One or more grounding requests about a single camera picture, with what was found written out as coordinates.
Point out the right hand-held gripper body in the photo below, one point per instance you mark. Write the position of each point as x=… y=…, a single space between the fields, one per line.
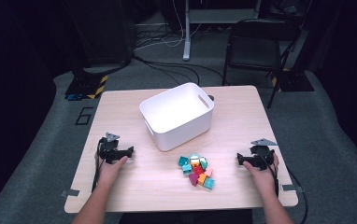
x=262 y=154

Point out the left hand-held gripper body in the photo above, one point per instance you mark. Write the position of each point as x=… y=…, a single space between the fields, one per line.
x=108 y=149

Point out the pink toy block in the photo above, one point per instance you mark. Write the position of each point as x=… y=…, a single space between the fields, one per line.
x=208 y=171

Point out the green toy block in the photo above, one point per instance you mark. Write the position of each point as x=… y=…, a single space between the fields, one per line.
x=203 y=163

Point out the teal toy block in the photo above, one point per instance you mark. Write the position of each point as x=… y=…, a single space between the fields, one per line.
x=183 y=160
x=194 y=156
x=208 y=183

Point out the orange toy block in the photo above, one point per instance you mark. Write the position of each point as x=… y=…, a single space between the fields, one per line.
x=202 y=179
x=194 y=162

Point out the red toy block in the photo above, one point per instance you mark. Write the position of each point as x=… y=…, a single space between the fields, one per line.
x=197 y=170

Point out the pile of coloured toy blocks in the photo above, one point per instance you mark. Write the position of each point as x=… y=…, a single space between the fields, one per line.
x=197 y=171

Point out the magenta toy block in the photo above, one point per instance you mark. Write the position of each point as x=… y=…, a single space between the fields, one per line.
x=193 y=179

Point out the light blue toy block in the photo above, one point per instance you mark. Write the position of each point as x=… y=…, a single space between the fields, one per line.
x=186 y=168

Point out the white plastic storage bin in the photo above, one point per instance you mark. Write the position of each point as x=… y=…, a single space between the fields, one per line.
x=176 y=115

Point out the person's left hand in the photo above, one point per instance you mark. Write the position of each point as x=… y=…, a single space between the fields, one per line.
x=111 y=172

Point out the person's right hand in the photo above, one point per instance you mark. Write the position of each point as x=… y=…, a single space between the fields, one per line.
x=262 y=180

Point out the small blue object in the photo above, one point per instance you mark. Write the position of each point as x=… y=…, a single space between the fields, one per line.
x=73 y=97

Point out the black table grommet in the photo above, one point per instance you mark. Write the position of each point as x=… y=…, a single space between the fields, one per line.
x=211 y=97

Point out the black stand base striped edge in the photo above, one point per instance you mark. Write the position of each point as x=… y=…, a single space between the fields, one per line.
x=84 y=84

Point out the person's dark lap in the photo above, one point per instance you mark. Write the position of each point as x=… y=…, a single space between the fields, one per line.
x=186 y=218

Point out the black folding chair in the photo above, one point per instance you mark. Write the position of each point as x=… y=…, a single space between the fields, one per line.
x=257 y=46

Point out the dark cabinet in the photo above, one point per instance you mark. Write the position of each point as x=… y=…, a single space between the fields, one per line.
x=105 y=31

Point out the white desk frame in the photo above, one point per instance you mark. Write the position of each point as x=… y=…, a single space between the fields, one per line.
x=186 y=31

